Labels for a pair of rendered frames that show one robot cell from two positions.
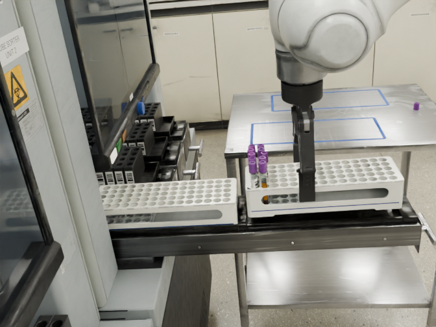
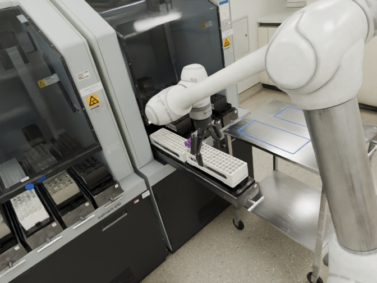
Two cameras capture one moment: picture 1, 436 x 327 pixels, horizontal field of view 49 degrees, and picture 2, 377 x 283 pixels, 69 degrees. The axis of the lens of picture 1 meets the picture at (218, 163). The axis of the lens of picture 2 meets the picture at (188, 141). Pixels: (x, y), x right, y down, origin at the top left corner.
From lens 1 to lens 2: 94 cm
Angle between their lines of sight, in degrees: 44
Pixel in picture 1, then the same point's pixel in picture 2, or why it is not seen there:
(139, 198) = (164, 138)
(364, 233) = (217, 189)
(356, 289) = (288, 223)
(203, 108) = not seen: hidden behind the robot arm
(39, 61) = (110, 90)
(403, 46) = not seen: outside the picture
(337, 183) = (210, 164)
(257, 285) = not seen: hidden behind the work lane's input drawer
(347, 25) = (148, 112)
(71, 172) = (123, 124)
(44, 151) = (106, 117)
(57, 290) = (106, 157)
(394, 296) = (302, 238)
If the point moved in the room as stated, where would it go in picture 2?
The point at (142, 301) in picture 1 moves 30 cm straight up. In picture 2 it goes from (147, 173) to (131, 124)
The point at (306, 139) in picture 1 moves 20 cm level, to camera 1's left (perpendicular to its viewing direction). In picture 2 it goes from (192, 141) to (161, 129)
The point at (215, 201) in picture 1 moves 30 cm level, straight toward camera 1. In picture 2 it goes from (180, 150) to (132, 186)
